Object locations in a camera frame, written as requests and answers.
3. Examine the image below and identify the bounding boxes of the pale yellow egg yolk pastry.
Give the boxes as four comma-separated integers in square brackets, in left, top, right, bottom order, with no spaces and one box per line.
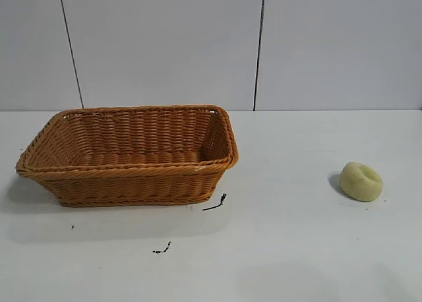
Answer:
[340,162,384,202]

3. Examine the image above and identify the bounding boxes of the brown woven wicker basket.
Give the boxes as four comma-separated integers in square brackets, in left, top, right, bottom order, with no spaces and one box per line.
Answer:
[15,104,240,208]

